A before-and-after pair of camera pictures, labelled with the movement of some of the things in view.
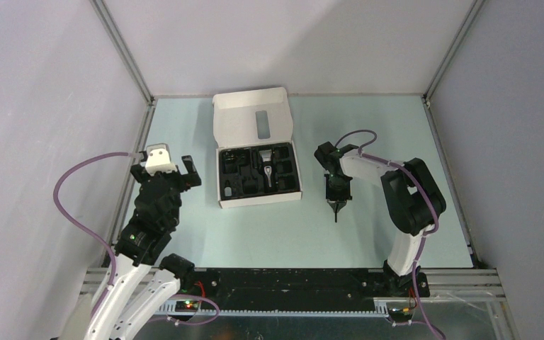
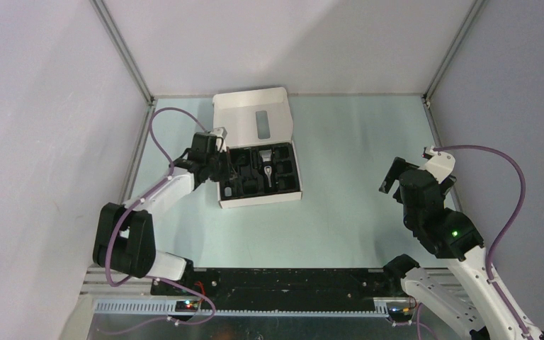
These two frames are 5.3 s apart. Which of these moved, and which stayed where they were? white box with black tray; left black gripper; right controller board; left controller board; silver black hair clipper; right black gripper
Moved: right black gripper; left black gripper
Stayed: silver black hair clipper; white box with black tray; left controller board; right controller board
